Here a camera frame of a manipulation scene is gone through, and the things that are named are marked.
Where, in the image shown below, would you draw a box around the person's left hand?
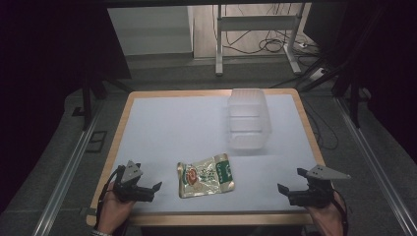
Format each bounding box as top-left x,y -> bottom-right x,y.
96,182 -> 137,235

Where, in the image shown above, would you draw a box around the black metal stand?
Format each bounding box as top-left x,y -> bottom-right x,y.
296,9 -> 387,129

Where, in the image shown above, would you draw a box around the white metal stand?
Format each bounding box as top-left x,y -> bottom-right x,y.
214,3 -> 308,77

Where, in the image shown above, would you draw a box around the white power strip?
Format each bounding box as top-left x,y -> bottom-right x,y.
309,67 -> 328,82

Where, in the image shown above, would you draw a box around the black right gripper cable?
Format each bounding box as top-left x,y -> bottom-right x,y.
330,188 -> 350,236

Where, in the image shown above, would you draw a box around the gold snack packet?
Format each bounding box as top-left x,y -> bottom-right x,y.
176,152 -> 236,200

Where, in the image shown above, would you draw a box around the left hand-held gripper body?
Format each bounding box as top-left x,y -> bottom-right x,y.
112,159 -> 155,204

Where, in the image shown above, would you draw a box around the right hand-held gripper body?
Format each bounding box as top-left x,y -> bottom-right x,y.
287,164 -> 352,208

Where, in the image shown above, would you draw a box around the black cable beside table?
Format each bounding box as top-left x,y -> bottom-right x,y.
303,97 -> 339,151

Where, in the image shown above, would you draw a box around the black tripod stand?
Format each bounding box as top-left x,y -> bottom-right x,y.
72,72 -> 133,132

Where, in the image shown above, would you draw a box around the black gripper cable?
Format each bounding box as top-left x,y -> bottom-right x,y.
93,166 -> 126,232
330,188 -> 350,236

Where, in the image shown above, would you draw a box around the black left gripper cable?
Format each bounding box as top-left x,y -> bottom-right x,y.
93,166 -> 126,232

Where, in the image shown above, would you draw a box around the person's right hand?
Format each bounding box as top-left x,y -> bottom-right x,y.
303,190 -> 347,236

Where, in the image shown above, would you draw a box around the clear plastic container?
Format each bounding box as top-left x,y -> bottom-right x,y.
226,88 -> 273,151

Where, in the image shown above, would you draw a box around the aluminium floor rail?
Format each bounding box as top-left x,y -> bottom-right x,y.
334,96 -> 417,236
31,103 -> 103,236

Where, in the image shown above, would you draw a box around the black floor cables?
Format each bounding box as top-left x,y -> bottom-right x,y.
210,4 -> 321,56

